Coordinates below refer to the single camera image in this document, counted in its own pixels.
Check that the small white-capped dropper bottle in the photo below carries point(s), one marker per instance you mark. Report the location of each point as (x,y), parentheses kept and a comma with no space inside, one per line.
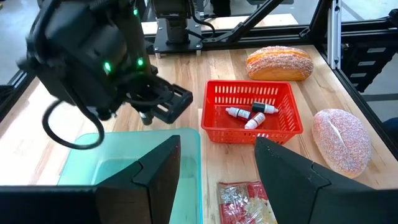
(237,113)
(255,120)
(262,108)

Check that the oval sprinkled bread roll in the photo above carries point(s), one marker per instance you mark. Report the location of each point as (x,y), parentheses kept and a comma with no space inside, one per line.
(342,143)

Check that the long sprinkled bread loaf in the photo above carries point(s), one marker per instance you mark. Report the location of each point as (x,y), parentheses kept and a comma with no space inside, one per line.
(280,63)

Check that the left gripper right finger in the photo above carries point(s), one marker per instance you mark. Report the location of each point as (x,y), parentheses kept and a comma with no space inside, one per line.
(295,193)

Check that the black rack with white labels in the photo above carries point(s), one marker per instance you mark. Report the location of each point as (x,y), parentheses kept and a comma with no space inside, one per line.
(351,56)

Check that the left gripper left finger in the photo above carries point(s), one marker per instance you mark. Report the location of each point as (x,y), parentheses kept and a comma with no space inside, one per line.
(143,193)

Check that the red plastic slotted basket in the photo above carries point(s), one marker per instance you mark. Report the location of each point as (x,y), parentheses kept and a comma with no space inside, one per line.
(224,130)

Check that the person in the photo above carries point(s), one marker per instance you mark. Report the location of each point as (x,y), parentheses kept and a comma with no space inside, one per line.
(392,130)

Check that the red food packet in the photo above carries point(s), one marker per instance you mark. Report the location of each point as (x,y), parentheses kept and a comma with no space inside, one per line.
(242,205)

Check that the teal translucent plastic bin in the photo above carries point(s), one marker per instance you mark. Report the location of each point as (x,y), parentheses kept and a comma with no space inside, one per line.
(118,152)

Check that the silver aluminium frame post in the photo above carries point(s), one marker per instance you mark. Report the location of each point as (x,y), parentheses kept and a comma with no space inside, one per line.
(334,31)

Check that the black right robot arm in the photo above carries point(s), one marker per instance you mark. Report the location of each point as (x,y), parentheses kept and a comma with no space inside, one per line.
(77,46)

